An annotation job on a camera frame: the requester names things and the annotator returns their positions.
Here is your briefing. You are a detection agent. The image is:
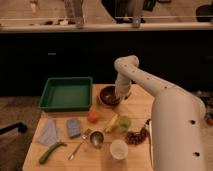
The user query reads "metal spoon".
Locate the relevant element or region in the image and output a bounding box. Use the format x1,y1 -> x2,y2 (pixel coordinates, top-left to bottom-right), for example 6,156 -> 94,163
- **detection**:
68,134 -> 89,160

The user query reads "orange fruit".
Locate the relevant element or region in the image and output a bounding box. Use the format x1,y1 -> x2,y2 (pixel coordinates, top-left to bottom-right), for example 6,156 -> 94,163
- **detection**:
87,110 -> 100,124

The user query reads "metal measuring cup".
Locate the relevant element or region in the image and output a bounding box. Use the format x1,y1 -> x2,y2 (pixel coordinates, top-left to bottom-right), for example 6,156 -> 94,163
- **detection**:
88,131 -> 104,148

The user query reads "white cup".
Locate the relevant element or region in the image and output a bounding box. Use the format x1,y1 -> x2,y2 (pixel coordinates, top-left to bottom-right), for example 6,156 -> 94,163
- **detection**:
110,139 -> 128,160

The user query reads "green plastic cup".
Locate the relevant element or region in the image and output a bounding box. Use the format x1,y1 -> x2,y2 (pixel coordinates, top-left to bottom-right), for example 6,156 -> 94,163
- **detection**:
117,116 -> 131,132

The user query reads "dark brown bowl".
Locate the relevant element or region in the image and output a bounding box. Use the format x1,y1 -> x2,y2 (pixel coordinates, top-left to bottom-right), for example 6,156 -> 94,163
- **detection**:
100,86 -> 120,106

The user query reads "blue sponge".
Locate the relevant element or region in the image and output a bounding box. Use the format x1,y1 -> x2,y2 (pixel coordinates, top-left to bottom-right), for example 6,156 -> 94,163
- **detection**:
66,119 -> 81,138

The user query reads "bunch of dark grapes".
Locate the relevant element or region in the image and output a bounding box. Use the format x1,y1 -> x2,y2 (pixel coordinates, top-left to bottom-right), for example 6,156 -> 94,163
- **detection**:
125,128 -> 148,145

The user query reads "orange bowl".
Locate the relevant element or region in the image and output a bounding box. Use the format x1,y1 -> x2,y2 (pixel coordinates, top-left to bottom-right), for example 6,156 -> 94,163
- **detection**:
96,95 -> 101,105

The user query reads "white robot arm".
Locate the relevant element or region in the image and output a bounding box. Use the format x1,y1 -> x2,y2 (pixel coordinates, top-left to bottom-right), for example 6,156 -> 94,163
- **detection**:
114,55 -> 207,171

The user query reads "light blue cloth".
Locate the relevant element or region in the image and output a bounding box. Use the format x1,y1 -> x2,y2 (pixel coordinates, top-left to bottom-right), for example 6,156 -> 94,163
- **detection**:
39,118 -> 59,146

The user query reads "green plastic tray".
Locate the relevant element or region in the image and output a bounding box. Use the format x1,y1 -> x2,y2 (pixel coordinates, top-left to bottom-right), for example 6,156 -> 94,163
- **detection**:
39,77 -> 93,112

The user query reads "green cucumber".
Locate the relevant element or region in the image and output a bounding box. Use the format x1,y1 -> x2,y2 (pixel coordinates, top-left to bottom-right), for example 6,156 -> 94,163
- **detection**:
39,142 -> 67,164

